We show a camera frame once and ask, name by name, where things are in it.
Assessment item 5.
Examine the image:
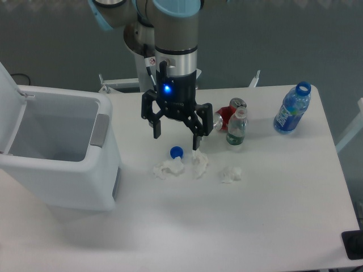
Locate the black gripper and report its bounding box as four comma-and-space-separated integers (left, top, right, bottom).
141, 70, 213, 151

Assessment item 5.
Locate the paper ball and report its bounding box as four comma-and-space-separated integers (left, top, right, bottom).
220, 167, 242, 184
192, 149, 209, 179
153, 157, 184, 180

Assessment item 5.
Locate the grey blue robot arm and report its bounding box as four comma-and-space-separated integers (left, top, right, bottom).
88, 1, 213, 150

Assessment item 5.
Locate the blue bottle cap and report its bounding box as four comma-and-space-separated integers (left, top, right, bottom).
170, 146, 184, 159

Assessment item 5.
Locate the crushed red soda can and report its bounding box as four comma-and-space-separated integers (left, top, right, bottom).
213, 97, 247, 131

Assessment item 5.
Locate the clear green label bottle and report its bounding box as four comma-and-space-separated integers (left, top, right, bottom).
226, 106, 248, 147

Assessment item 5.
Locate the white trash bin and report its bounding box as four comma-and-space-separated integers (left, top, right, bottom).
1, 67, 121, 211

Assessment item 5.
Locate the blue plastic bottle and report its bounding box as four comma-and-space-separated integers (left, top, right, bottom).
273, 81, 311, 134

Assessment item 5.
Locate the black device at edge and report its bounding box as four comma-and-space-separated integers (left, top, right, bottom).
341, 230, 362, 260

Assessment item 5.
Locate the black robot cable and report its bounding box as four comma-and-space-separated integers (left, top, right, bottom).
143, 44, 158, 91

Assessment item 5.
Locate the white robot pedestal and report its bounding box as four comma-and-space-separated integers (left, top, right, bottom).
124, 22, 156, 92

